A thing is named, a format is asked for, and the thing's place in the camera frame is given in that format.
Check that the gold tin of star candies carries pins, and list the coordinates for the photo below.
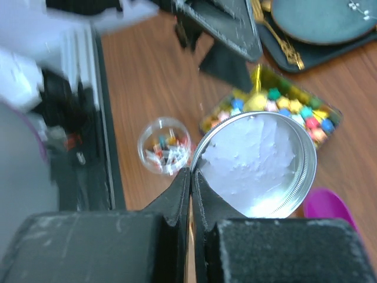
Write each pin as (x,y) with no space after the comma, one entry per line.
(274,93)

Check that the magenta plastic scoop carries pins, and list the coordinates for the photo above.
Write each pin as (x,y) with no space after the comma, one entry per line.
(324,203)

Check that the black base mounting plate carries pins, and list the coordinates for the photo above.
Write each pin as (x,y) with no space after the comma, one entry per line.
(87,170)

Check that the clear glass jar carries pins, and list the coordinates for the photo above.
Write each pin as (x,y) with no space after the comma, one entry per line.
(164,146)

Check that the teal ceramic plate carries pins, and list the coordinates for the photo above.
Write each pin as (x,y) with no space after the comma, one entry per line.
(324,22)

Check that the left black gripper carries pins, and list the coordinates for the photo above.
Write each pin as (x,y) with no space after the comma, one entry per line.
(229,22)

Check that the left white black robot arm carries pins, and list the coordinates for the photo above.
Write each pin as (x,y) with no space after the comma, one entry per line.
(35,28)

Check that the white jar lid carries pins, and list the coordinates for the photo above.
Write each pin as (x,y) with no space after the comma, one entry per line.
(262,164)

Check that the gold fork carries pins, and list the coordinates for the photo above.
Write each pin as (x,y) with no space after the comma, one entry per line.
(292,56)

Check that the black serving tray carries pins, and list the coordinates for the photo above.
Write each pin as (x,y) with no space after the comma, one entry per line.
(311,54)

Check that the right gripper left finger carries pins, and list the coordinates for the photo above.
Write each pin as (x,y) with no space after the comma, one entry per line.
(148,245)

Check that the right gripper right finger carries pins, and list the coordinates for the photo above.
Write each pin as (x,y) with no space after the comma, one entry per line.
(230,247)

